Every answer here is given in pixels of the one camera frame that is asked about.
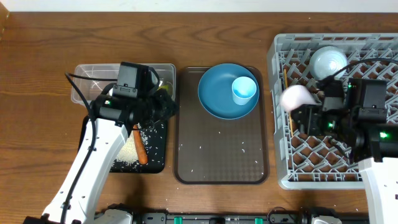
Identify orange carrot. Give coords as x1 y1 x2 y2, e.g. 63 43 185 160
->
132 124 148 165

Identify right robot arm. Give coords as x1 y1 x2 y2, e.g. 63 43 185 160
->
282 78 397 223

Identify dark blue plate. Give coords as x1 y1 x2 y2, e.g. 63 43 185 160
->
198 63 259 119

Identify pile of white rice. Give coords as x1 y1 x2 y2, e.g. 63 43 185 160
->
116 133 141 165

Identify clear plastic waste bin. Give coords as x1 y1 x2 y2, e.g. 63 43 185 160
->
73 63 176 103

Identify light blue bowl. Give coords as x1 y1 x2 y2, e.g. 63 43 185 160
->
308 46 348 80

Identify brown serving tray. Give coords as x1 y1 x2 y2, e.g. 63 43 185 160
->
174 67 269 184

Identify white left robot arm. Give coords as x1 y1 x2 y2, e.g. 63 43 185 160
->
24 89 177 223

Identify grey dishwasher rack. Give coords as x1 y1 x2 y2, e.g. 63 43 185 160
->
267 33 397 190

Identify wooden chopstick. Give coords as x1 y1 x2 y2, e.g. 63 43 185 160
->
283 68 294 137

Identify yellow green snack packet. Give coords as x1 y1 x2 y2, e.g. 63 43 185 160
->
158 84 171 95

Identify pink plastic cup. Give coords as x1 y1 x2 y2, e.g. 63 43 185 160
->
280 85 317 112

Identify light blue plastic cup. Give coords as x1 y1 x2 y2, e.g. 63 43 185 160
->
231 77 257 105

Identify black plastic tray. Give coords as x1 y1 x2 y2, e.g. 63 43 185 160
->
80 114 169 174

